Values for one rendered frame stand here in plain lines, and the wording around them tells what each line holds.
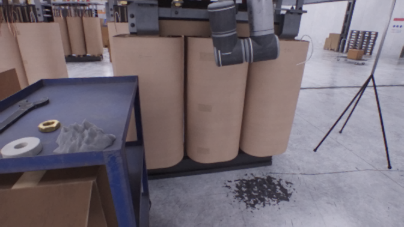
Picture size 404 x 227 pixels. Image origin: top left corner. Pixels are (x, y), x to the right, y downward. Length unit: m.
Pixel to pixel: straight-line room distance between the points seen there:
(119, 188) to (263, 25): 0.74
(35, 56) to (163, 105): 2.26
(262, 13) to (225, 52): 0.21
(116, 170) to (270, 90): 1.15
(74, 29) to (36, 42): 3.84
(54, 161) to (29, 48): 2.78
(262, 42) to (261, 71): 0.54
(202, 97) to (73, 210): 0.95
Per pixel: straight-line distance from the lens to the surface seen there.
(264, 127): 1.52
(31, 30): 3.17
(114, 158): 0.46
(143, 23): 1.18
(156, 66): 1.16
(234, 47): 0.86
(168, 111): 1.26
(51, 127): 0.65
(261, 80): 1.40
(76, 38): 6.96
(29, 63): 3.26
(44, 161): 0.50
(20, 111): 0.82
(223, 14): 0.82
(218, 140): 1.42
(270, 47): 0.88
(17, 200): 0.58
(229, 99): 1.30
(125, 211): 0.56
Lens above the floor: 1.15
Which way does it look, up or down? 21 degrees down
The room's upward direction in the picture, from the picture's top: 2 degrees clockwise
